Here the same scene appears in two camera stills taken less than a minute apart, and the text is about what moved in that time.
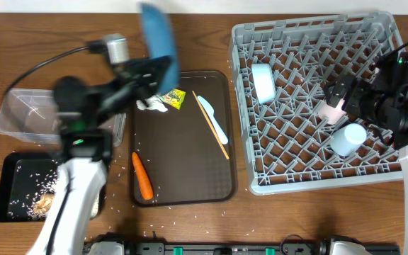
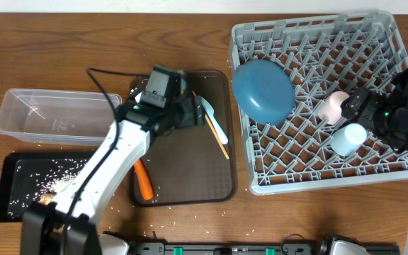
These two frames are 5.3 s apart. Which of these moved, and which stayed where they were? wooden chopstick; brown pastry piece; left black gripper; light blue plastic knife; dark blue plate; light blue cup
Moved: dark blue plate; left black gripper
Stayed: wooden chopstick; brown pastry piece; light blue plastic knife; light blue cup
